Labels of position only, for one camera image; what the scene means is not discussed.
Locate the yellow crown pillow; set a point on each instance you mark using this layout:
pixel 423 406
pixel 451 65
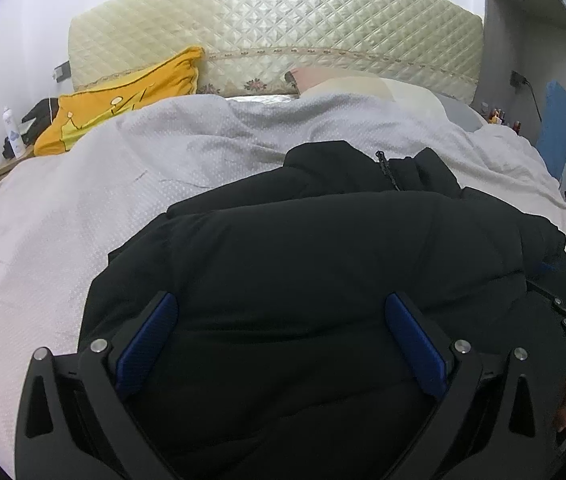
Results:
pixel 80 112

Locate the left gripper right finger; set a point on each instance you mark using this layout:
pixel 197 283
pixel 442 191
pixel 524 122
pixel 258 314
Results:
pixel 488 422

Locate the blue chair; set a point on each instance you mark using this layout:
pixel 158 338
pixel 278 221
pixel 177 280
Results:
pixel 551 142

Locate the black puffer jacket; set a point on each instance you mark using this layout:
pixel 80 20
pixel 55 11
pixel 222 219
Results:
pixel 281 364

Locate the cardboard box nightstand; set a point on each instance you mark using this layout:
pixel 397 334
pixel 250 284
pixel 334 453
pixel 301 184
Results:
pixel 8 165

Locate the white spray bottle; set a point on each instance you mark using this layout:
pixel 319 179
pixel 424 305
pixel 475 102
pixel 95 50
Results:
pixel 13 135

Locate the beige grey pillow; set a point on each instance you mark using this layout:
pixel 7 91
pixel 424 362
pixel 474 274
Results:
pixel 418 101

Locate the wall power socket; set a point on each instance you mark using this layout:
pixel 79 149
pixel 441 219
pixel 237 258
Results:
pixel 62 72

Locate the black bag on nightstand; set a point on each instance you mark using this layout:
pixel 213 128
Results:
pixel 38 119

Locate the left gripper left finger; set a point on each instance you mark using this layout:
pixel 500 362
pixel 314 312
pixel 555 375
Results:
pixel 72 418

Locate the small bottles on desk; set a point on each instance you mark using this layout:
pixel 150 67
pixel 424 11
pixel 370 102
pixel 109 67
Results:
pixel 498 116

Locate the grey wall cabinet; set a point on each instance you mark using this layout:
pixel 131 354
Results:
pixel 524 50

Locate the cream quilted headboard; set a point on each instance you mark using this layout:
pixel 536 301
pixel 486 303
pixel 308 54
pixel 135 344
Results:
pixel 251 45

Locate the light grey duvet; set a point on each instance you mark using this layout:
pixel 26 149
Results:
pixel 61 215

